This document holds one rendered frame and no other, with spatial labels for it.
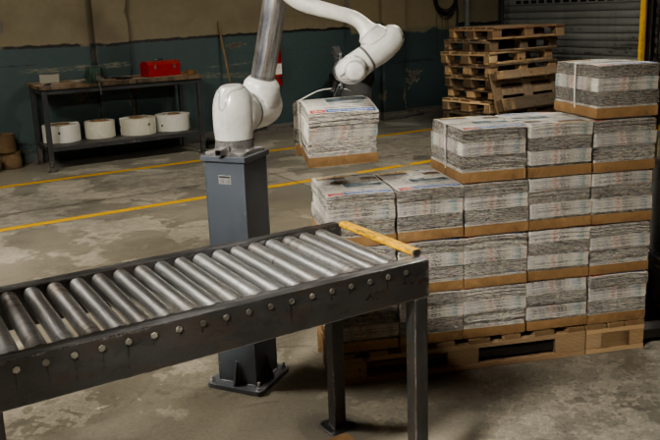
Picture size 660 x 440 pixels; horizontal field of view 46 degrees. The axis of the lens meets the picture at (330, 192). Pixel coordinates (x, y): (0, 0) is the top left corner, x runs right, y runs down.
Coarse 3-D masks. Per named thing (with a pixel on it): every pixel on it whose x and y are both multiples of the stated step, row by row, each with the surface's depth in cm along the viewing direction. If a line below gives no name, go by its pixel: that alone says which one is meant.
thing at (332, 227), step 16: (320, 224) 278; (336, 224) 278; (256, 240) 262; (160, 256) 247; (176, 256) 247; (192, 256) 249; (80, 272) 235; (96, 272) 234; (112, 272) 236; (0, 288) 223; (16, 288) 223; (80, 304) 233; (32, 320) 226
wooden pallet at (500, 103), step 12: (504, 72) 907; (516, 72) 918; (528, 72) 930; (540, 72) 942; (552, 72) 954; (492, 84) 907; (528, 84) 942; (540, 84) 957; (552, 84) 966; (492, 96) 910; (528, 96) 925; (540, 96) 936; (552, 96) 948; (504, 108) 899; (516, 108) 910; (528, 108) 937; (552, 108) 964
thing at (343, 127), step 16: (304, 112) 308; (320, 112) 301; (336, 112) 301; (352, 112) 303; (368, 112) 304; (304, 128) 309; (320, 128) 303; (336, 128) 304; (352, 128) 306; (368, 128) 308; (304, 144) 311; (320, 144) 306; (336, 144) 308; (352, 144) 309; (368, 144) 310
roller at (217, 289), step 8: (176, 264) 244; (184, 264) 240; (192, 264) 238; (184, 272) 238; (192, 272) 233; (200, 272) 231; (192, 280) 232; (200, 280) 227; (208, 280) 224; (216, 280) 224; (208, 288) 222; (216, 288) 219; (224, 288) 217; (216, 296) 217; (224, 296) 213; (232, 296) 211; (240, 296) 210
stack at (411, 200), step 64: (320, 192) 322; (384, 192) 313; (448, 192) 319; (512, 192) 325; (576, 192) 331; (448, 256) 325; (512, 256) 330; (576, 256) 337; (384, 320) 326; (448, 320) 331; (512, 320) 338
